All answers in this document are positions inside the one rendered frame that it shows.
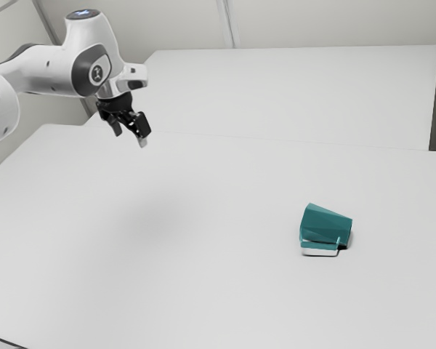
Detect teal faceted mug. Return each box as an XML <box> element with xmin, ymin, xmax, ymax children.
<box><xmin>299</xmin><ymin>202</ymin><xmax>354</xmax><ymax>257</ymax></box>

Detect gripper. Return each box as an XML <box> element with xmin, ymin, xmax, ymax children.
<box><xmin>95</xmin><ymin>91</ymin><xmax>153</xmax><ymax>148</ymax></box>

